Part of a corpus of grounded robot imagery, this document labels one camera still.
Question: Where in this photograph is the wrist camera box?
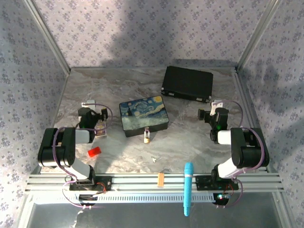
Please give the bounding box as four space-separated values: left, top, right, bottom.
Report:
210 100 225 115
81 100 97 111

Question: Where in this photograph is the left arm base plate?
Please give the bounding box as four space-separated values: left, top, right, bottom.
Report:
69 177 112 192

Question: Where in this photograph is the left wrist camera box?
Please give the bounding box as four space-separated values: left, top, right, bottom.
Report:
81 100 97 111

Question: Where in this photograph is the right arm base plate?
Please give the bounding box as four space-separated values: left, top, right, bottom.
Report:
196 175 239 190

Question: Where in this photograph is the brass padlock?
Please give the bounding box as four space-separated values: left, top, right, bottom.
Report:
143 127 152 144

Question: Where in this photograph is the aluminium side rail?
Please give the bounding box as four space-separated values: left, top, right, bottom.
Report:
234 67 285 175

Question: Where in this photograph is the blue marker pen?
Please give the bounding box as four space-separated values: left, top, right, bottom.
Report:
183 162 194 217

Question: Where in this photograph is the purple playing card box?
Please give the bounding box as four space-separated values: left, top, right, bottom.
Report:
95 121 107 138

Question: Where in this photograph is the white slotted cable duct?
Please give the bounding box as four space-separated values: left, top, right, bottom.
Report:
75 192 213 204

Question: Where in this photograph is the red plastic block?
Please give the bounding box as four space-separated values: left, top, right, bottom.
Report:
87 146 102 158

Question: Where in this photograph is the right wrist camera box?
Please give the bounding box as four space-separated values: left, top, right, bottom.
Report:
210 100 225 115

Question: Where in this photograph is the aluminium corner post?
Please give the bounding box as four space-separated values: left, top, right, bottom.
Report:
23 0 72 73
235 0 279 72

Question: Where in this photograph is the aluminium front rail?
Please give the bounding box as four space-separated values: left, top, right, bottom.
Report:
25 173 285 192

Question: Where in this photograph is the black hard case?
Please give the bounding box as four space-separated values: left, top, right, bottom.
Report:
161 66 214 103

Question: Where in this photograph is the starry night painted box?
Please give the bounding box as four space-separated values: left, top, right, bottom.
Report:
119 95 170 138

